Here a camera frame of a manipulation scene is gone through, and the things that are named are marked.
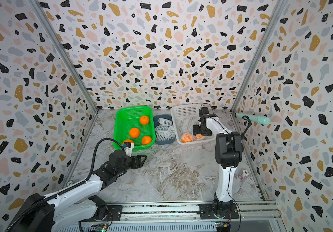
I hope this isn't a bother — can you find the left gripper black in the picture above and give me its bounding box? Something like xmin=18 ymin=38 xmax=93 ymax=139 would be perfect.
xmin=117 ymin=155 xmax=150 ymax=177

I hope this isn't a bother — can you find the netted orange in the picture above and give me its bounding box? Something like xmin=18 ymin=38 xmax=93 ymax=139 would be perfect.
xmin=123 ymin=139 xmax=134 ymax=144
xmin=181 ymin=133 xmax=194 ymax=143
xmin=129 ymin=128 xmax=140 ymax=138
xmin=141 ymin=136 xmax=153 ymax=146
xmin=195 ymin=134 xmax=206 ymax=141

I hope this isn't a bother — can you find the white foam net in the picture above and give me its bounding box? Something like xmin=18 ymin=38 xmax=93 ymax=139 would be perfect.
xmin=167 ymin=126 xmax=176 ymax=139
xmin=158 ymin=118 xmax=173 ymax=127
xmin=155 ymin=124 xmax=168 ymax=132

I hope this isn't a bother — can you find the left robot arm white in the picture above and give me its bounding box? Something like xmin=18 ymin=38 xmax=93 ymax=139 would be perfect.
xmin=6 ymin=150 xmax=147 ymax=232

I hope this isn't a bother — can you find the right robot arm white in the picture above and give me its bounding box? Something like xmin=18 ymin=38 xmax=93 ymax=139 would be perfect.
xmin=193 ymin=107 xmax=243 ymax=218

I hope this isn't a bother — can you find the white plastic mesh basket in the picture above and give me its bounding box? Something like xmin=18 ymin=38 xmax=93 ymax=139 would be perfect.
xmin=171 ymin=104 xmax=216 ymax=145

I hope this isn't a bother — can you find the green plastic mesh basket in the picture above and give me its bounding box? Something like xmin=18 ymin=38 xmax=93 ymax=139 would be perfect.
xmin=113 ymin=106 xmax=155 ymax=151

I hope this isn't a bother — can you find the black microphone stand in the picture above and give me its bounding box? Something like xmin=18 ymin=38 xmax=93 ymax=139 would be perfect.
xmin=241 ymin=116 xmax=252 ymax=140

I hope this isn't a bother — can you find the small crumpled wrapper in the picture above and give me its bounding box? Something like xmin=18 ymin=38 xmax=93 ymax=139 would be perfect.
xmin=239 ymin=169 xmax=250 ymax=181

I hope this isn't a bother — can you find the green patterned tape roll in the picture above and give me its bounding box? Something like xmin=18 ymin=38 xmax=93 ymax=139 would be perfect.
xmin=66 ymin=180 xmax=73 ymax=187

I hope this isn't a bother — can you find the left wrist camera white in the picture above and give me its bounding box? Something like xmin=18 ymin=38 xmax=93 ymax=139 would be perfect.
xmin=123 ymin=143 xmax=134 ymax=157

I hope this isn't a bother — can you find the black corrugated cable conduit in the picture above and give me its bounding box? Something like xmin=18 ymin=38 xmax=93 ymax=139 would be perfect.
xmin=4 ymin=138 xmax=125 ymax=232

